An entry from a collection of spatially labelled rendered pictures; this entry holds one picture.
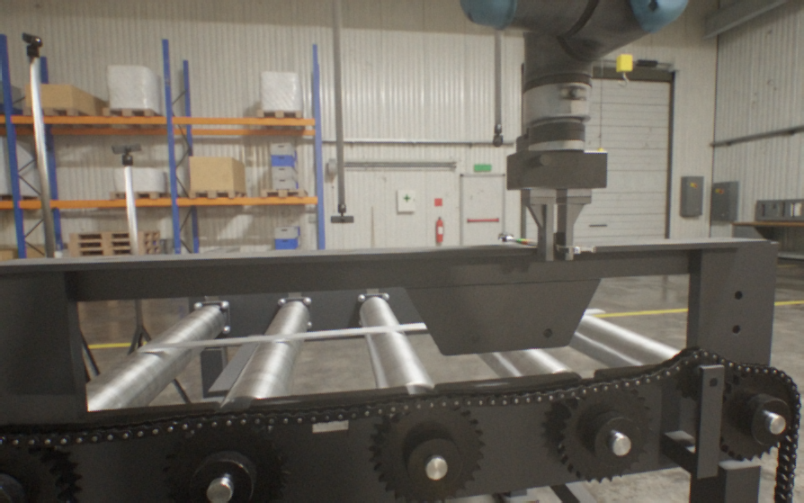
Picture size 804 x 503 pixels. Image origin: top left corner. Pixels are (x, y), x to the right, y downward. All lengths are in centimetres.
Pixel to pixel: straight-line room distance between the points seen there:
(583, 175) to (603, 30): 19
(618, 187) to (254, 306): 1102
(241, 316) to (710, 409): 139
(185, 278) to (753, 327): 99
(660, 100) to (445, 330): 1250
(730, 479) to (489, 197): 952
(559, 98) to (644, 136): 1198
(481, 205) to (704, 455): 951
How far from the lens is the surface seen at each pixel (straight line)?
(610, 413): 77
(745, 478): 107
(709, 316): 92
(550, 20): 49
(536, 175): 59
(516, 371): 95
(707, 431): 88
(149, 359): 111
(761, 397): 96
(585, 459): 80
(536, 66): 62
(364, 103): 1000
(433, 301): 67
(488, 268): 70
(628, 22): 54
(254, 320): 164
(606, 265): 80
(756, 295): 99
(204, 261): 60
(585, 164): 63
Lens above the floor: 122
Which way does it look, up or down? 5 degrees down
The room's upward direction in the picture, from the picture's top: 1 degrees counter-clockwise
